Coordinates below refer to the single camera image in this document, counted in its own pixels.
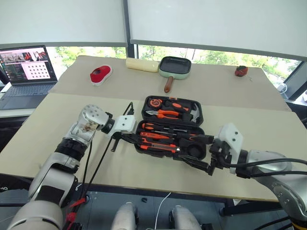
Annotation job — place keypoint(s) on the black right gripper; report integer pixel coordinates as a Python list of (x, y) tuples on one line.
[(219, 153)]

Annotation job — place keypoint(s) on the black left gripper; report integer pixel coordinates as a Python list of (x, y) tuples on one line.
[(118, 136)]

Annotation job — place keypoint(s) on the black tape roll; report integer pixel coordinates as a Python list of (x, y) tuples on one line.
[(190, 151)]

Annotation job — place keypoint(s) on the orange tester pen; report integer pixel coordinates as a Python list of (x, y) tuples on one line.
[(153, 135)]

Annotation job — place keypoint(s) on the orange black utility knife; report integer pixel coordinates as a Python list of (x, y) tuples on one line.
[(156, 147)]

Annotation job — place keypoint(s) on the black tool case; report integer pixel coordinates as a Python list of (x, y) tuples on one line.
[(171, 157)]

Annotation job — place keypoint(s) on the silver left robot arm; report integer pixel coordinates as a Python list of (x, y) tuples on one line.
[(91, 117)]

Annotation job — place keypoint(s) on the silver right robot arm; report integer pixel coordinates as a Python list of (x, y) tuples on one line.
[(263, 155)]

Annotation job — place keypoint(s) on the beige table cover sheet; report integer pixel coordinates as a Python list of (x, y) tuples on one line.
[(144, 175), (216, 91)]

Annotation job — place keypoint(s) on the orange black tape measure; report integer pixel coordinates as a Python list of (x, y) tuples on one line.
[(154, 103)]

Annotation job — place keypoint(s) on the orange black claw hammer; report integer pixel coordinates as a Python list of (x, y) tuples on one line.
[(178, 105)]

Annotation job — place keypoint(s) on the grey rounded leg cover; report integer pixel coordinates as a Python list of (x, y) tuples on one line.
[(184, 218), (126, 216)]

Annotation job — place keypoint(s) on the red white shoe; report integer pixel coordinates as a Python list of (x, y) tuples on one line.
[(100, 74)]

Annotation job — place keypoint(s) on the cream rolled cloth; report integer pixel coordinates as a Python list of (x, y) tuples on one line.
[(141, 64)]

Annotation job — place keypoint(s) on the small red black object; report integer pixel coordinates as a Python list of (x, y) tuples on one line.
[(241, 71)]

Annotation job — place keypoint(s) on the grey laptop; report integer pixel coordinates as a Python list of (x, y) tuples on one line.
[(26, 93)]

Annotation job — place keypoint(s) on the dark slanted panel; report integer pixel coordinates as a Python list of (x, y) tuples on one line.
[(297, 81)]

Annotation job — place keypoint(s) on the white side desk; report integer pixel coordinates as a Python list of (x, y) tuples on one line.
[(16, 113)]

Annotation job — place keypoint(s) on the white roller blind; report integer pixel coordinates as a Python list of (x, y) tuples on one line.
[(216, 21), (60, 19)]

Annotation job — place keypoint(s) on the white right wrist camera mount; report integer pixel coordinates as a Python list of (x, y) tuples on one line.
[(231, 139)]

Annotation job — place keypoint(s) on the dark window post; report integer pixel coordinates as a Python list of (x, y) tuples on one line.
[(132, 51)]

